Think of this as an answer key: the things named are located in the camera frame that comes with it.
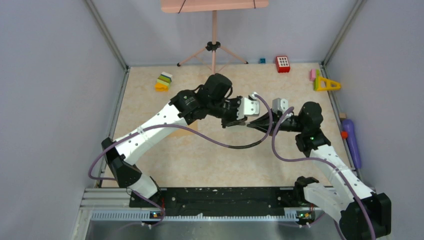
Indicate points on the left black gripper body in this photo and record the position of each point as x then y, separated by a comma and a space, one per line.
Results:
229, 111

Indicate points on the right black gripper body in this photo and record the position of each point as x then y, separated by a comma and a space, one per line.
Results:
291, 123

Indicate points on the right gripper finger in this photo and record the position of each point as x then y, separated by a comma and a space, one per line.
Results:
264, 127
264, 121

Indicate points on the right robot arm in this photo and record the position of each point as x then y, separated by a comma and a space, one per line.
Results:
359, 212

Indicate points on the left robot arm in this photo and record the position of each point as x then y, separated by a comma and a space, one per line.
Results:
213, 98

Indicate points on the brown kraft envelope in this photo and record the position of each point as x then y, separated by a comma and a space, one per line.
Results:
182, 132

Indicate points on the small wooden block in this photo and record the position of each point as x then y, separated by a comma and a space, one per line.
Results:
342, 116

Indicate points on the pink toy block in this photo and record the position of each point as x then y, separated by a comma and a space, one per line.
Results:
312, 75

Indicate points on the yellow triangle toy block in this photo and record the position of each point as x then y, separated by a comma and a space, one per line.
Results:
324, 84

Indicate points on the purple toy bottle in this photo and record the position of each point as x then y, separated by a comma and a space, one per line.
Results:
348, 134

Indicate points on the green toy block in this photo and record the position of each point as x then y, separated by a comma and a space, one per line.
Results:
317, 73

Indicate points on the red window toy block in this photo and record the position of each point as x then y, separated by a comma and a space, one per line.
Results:
282, 64

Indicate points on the pink tripod stand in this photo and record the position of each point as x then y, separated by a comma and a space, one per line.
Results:
212, 46

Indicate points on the stacked colourful toy blocks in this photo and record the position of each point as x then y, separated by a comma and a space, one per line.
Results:
163, 82

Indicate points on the pink board on tripod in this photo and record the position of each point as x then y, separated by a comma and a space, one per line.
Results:
189, 6

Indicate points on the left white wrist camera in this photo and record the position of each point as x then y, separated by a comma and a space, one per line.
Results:
248, 107

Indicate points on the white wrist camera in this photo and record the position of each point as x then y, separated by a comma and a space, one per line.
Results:
248, 107
279, 105

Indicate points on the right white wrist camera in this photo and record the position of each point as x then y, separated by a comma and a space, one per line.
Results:
279, 105

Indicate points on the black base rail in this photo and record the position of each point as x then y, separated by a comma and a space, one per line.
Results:
227, 202

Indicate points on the white toothed cable duct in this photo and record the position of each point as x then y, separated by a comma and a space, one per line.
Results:
147, 216

